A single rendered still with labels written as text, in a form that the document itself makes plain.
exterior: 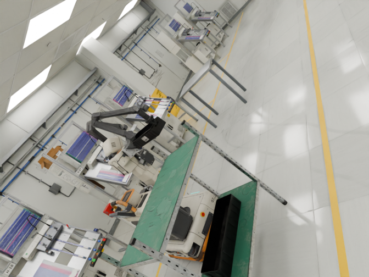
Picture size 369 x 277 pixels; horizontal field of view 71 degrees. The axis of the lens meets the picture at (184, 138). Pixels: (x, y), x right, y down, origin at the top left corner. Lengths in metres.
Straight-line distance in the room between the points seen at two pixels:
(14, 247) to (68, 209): 1.98
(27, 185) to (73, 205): 0.90
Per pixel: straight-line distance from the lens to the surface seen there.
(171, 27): 8.02
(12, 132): 6.01
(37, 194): 5.59
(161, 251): 1.38
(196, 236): 2.60
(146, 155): 2.64
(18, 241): 3.85
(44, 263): 3.73
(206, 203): 2.70
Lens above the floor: 1.53
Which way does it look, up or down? 16 degrees down
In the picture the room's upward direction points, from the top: 53 degrees counter-clockwise
